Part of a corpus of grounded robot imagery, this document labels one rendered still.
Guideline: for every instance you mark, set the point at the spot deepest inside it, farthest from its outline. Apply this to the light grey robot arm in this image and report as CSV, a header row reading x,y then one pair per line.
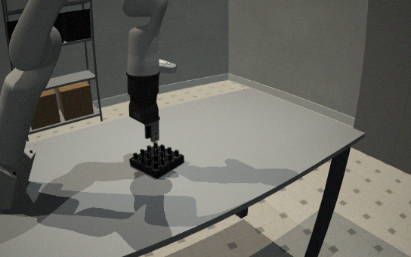
x,y
31,48

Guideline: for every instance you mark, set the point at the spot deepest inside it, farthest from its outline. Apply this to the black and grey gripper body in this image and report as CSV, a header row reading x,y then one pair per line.
x,y
143,85

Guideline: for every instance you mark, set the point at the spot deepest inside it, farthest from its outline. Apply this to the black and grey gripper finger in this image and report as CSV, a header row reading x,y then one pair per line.
x,y
147,131
154,132

